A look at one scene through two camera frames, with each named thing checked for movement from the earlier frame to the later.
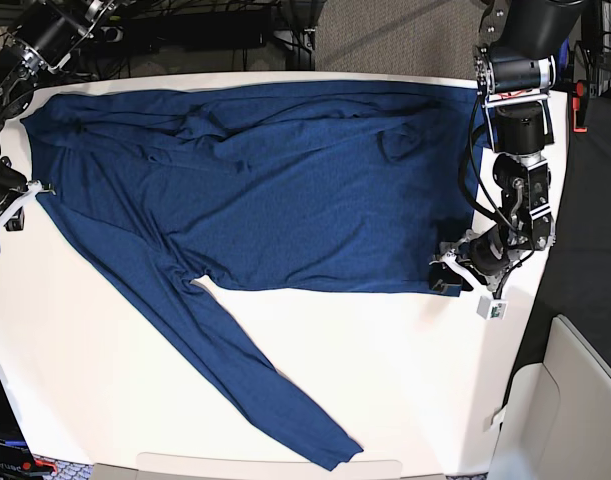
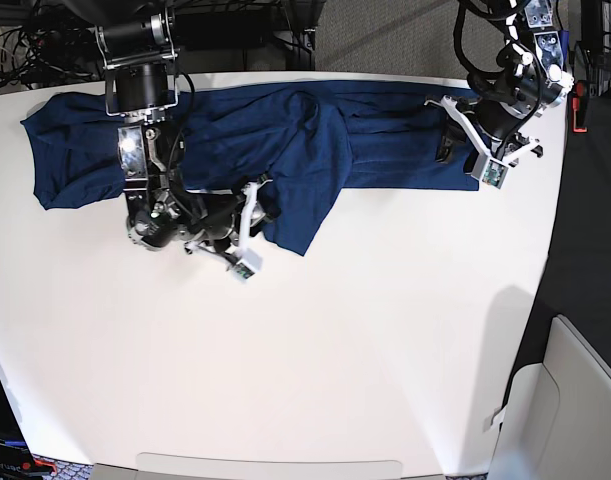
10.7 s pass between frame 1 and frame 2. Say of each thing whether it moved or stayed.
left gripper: moved
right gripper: moved
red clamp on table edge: stayed
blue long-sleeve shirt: moved
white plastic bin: stayed
